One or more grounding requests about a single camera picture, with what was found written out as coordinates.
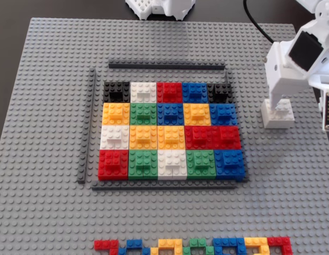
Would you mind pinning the yellow flat brick shape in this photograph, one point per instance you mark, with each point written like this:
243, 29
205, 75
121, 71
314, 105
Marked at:
167, 243
256, 241

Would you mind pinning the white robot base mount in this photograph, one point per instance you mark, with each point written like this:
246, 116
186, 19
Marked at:
159, 8

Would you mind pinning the grey studded baseplate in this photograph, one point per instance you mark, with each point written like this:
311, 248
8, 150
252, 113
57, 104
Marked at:
47, 106

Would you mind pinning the yellow brick cube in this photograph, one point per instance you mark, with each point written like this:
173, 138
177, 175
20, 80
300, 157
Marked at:
196, 114
116, 113
143, 136
170, 136

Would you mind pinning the blue flat brick shape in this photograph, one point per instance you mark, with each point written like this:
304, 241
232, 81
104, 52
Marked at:
133, 244
228, 242

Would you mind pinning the green flat brick shape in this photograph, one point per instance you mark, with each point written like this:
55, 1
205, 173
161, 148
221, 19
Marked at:
197, 242

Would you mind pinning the green brick cube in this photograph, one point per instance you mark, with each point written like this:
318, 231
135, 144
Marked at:
201, 164
143, 113
143, 164

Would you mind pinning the red brick cube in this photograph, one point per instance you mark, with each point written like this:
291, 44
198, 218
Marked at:
198, 136
169, 92
113, 164
226, 136

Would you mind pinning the red flat brick shape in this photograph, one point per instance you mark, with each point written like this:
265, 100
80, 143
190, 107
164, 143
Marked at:
101, 245
281, 241

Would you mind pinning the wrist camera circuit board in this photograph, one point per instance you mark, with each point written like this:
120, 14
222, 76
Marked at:
328, 111

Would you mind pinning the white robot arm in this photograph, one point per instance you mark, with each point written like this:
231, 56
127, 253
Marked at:
323, 10

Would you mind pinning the white brick cube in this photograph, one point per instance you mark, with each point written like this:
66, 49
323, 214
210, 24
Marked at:
172, 164
143, 91
277, 120
114, 136

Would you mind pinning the blue brick cube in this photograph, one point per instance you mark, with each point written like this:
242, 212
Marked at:
194, 92
170, 114
223, 114
229, 164

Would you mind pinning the black brick cube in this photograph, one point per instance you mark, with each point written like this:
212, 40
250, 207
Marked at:
116, 91
220, 93

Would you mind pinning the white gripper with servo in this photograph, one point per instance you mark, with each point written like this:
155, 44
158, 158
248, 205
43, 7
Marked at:
276, 93

